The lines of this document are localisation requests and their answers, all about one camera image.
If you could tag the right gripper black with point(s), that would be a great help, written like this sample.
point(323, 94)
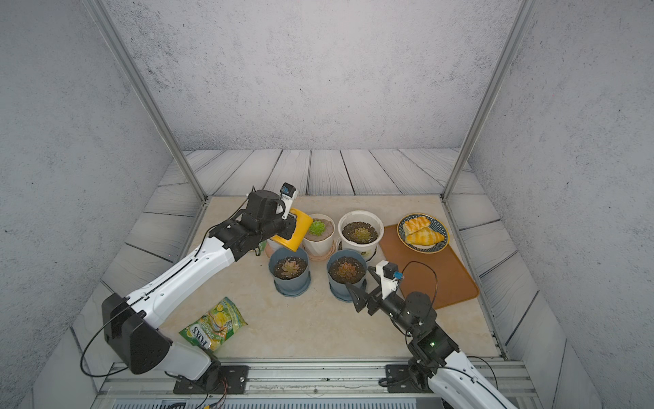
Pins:
point(376, 298)

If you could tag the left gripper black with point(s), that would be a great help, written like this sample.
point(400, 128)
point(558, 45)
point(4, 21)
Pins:
point(289, 223)

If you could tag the blue pot red succulent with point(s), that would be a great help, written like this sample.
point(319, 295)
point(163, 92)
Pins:
point(346, 267)

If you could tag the yellow watering can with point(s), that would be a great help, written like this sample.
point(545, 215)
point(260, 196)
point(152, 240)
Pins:
point(296, 226)

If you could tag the white pot bright green succulent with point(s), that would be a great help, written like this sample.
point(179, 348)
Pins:
point(321, 234)

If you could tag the small white pot pink-green succulent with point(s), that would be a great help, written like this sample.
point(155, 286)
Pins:
point(272, 246)

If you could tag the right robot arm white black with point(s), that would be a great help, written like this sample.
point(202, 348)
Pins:
point(437, 364)

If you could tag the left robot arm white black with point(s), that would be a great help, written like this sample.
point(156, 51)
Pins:
point(131, 324)

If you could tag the large white round pot succulent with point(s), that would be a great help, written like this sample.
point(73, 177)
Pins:
point(360, 231)

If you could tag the pink saucer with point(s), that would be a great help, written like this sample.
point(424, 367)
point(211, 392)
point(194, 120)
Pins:
point(323, 257)

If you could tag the yellow bread roll upper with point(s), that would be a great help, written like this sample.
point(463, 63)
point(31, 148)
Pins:
point(415, 223)

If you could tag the yellow bread roll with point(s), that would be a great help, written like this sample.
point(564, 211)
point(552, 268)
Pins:
point(415, 223)
point(425, 237)

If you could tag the brown tray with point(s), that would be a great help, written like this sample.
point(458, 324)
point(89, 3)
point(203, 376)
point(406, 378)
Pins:
point(441, 275)

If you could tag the yellow bread roll lower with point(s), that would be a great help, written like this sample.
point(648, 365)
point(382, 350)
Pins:
point(425, 237)

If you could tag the blue patterned plate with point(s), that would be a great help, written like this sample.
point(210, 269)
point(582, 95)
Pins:
point(436, 225)

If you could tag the green yellow candy bag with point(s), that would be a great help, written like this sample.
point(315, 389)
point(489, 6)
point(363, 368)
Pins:
point(215, 327)

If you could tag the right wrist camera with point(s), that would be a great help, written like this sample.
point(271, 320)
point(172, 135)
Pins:
point(389, 278)

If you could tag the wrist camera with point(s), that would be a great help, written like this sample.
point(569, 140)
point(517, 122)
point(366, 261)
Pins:
point(389, 278)
point(288, 193)

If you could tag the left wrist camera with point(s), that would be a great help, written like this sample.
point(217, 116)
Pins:
point(288, 193)

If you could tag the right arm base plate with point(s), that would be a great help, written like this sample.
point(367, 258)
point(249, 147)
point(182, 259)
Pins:
point(401, 379)

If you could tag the front aluminium rail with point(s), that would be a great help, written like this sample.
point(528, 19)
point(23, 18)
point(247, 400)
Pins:
point(319, 379)

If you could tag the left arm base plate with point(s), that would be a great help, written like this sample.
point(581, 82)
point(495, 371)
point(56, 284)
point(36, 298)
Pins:
point(219, 380)

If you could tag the right aluminium frame post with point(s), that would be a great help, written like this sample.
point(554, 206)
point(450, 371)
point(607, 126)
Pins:
point(509, 51)

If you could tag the aluminium frame post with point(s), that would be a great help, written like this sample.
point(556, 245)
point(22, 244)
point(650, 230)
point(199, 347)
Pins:
point(110, 33)
point(509, 51)

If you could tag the left aluminium frame post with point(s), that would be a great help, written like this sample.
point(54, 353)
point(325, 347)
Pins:
point(110, 33)

